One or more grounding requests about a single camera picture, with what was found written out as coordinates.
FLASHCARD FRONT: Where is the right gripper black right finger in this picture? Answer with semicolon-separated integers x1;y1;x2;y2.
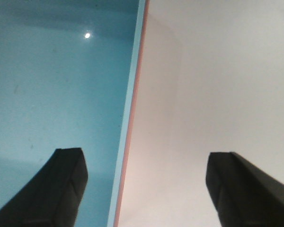
205;152;284;227

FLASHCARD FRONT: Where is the light blue plastic box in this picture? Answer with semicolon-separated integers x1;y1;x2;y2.
0;0;148;227

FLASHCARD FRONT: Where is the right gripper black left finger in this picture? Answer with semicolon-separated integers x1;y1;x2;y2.
0;148;88;227

